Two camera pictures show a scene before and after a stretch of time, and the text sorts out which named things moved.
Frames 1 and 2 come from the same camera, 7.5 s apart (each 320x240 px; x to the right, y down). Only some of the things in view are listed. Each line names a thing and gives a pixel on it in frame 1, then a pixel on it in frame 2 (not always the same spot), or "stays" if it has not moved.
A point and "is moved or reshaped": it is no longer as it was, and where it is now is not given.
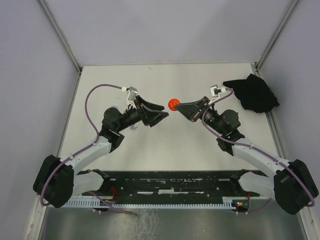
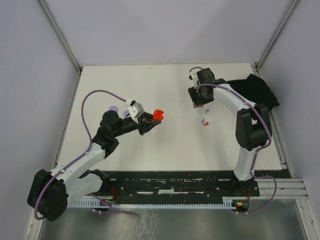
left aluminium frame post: (64, 41) stays
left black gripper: (148, 116) -> (146, 126)
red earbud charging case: (172, 103) is moved or reshaped
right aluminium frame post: (258, 64) stays
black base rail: (167, 184) stays
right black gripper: (191, 110) -> (192, 92)
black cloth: (255, 96) stays
